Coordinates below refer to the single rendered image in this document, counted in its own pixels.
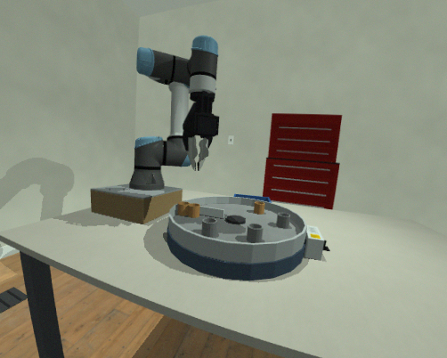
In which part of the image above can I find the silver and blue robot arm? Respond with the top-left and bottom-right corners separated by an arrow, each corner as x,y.
129,36 -> 218,191

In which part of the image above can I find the blue crate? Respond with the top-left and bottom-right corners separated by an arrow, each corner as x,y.
233,194 -> 271,202

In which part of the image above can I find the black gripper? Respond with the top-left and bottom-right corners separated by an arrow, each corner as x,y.
183,91 -> 219,171

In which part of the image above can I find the bronze bushing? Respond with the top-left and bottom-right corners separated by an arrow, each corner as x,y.
254,201 -> 264,215
178,201 -> 190,216
188,203 -> 200,218

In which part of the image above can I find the grey metal sleeve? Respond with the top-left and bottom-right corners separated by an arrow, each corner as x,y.
247,224 -> 263,243
202,218 -> 217,237
276,213 -> 290,229

